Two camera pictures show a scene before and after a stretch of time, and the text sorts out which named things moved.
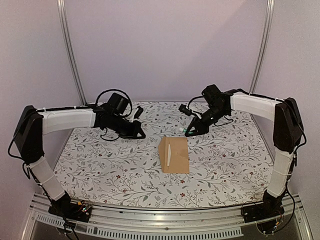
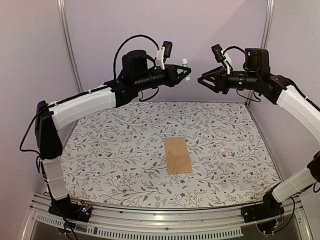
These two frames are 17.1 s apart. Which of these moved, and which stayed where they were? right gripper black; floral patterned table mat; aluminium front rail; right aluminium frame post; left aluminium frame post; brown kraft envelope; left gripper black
Moved: right gripper black; left gripper black; brown kraft envelope
Stayed: aluminium front rail; right aluminium frame post; floral patterned table mat; left aluminium frame post
